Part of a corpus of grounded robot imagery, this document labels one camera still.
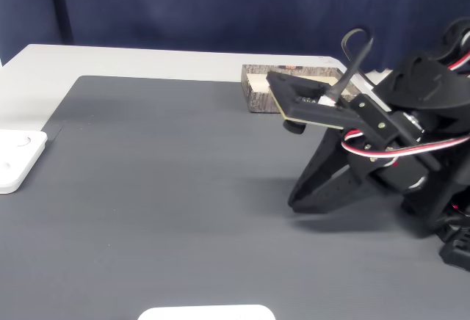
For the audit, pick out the brown patterned cardboard box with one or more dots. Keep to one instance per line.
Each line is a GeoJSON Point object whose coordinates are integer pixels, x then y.
{"type": "Point", "coordinates": [257, 101]}

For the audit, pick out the white rounded flat device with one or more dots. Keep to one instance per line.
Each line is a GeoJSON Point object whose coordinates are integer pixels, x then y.
{"type": "Point", "coordinates": [205, 313]}

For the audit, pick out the grey table mat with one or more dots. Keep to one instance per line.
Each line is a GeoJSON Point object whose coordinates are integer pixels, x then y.
{"type": "Point", "coordinates": [147, 232]}

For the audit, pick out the dark blue curtain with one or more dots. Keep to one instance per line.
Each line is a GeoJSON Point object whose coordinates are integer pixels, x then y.
{"type": "Point", "coordinates": [220, 8]}

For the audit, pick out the white tray with round hollows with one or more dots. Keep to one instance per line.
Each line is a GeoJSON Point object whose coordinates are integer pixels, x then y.
{"type": "Point", "coordinates": [18, 158]}

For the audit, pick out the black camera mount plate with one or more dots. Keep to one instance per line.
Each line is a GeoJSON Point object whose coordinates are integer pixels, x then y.
{"type": "Point", "coordinates": [286, 92]}

